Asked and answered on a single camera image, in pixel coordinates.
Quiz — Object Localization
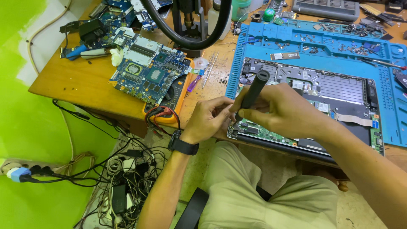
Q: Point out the person's right hand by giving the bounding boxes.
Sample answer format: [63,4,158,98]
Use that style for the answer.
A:
[229,83,332,140]

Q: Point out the person's left hand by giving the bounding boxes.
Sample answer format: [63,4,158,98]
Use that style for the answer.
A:
[180,96,237,145]

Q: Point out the black electric screwdriver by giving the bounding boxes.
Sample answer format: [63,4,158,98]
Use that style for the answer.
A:
[235,69,271,123]

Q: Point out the black wristwatch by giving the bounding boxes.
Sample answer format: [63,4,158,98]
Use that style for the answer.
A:
[167,129,200,156]

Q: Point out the orange multimeter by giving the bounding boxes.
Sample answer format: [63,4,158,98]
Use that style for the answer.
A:
[142,57,195,125]

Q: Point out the red and black probe leads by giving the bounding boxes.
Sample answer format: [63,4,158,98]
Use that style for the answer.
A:
[144,106,182,135]

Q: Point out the metal tweezers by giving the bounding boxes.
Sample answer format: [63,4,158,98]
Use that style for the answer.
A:
[202,52,220,90]

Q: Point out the opened laptop base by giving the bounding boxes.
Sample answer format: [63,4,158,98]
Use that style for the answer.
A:
[226,57,385,165]

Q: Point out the narrow memory stick board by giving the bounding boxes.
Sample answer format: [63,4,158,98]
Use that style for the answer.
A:
[270,52,301,61]

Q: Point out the clear tape roll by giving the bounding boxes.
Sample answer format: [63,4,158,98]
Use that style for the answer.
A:
[193,57,210,71]

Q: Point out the blue laptop motherboard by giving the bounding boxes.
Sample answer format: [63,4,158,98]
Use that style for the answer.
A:
[108,34,192,107]

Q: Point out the blue silicone repair mat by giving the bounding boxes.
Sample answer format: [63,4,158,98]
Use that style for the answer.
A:
[225,19,407,149]

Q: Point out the person's beige shorts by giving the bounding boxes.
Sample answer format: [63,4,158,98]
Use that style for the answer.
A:
[197,141,339,229]

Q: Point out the scatter of screws and parts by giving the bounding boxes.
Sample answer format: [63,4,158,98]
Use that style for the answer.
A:
[273,23,387,58]

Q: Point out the black microscope stand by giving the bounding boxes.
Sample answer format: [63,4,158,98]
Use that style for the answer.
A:
[171,0,208,58]

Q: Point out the white plastic bottle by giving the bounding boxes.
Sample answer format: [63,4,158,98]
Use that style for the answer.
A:
[207,0,233,41]

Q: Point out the red tipped thin tool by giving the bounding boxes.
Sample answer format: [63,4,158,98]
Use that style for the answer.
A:
[357,57,407,71]

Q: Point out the grey keyboard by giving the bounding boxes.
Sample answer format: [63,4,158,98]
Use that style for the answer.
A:
[291,0,361,22]

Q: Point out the green plastic container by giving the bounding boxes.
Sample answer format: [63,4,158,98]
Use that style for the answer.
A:
[231,0,252,23]

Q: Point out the white cylindrical battery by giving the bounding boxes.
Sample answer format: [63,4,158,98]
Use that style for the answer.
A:
[80,48,111,60]

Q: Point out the heap of blue circuit boards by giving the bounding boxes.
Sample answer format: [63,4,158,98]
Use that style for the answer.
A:
[59,0,174,61]

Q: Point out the heap of black parts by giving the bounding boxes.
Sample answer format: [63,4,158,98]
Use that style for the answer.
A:
[359,0,407,25]

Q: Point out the black power adapter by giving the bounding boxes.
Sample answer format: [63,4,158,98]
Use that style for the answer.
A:
[78,19,108,44]

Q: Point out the blue cylindrical battery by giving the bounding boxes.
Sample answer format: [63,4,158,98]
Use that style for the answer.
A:
[60,44,90,61]

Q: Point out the white power strip with plugs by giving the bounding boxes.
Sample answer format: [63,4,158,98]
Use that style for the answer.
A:
[0,157,66,184]

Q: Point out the white flat ribbon cable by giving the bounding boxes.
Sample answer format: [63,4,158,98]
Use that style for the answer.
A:
[331,111,379,128]

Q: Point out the heap of cables and adapters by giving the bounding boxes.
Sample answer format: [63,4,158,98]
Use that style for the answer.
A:
[52,99,179,229]

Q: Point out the solder wire spool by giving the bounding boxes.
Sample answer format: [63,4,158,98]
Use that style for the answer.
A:
[268,0,287,13]

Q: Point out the white wall cable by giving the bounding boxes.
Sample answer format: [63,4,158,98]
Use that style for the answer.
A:
[27,0,73,76]

